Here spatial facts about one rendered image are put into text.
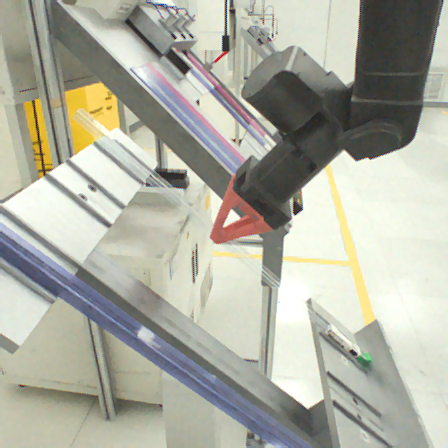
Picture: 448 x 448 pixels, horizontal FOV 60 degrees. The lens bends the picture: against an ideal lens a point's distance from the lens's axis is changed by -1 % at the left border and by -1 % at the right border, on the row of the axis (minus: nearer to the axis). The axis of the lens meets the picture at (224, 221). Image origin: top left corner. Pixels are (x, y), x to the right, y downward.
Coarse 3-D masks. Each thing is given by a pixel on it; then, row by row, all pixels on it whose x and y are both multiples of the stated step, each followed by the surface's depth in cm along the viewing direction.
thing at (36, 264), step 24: (0, 240) 24; (24, 240) 25; (24, 264) 25; (48, 264) 25; (48, 288) 25; (72, 288) 26; (96, 312) 26; (120, 312) 27; (120, 336) 27; (144, 336) 27; (168, 360) 27; (192, 384) 28; (216, 384) 29; (240, 408) 29; (264, 432) 30; (288, 432) 32
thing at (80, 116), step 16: (80, 112) 43; (96, 128) 44; (112, 144) 44; (128, 160) 45; (144, 176) 46; (160, 176) 47; (160, 192) 47; (176, 192) 47; (192, 208) 47; (208, 224) 48; (240, 256) 50; (256, 272) 50; (288, 288) 52; (304, 304) 52; (320, 320) 53
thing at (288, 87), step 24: (288, 48) 36; (264, 72) 38; (288, 72) 35; (312, 72) 36; (264, 96) 37; (288, 96) 37; (312, 96) 36; (336, 96) 38; (288, 120) 38; (336, 120) 37; (384, 120) 34; (360, 144) 36; (384, 144) 35
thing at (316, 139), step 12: (312, 120) 41; (324, 120) 40; (300, 132) 41; (312, 132) 40; (324, 132) 40; (300, 144) 41; (312, 144) 40; (324, 144) 40; (336, 144) 40; (300, 156) 42; (312, 156) 41; (324, 156) 41; (336, 156) 42
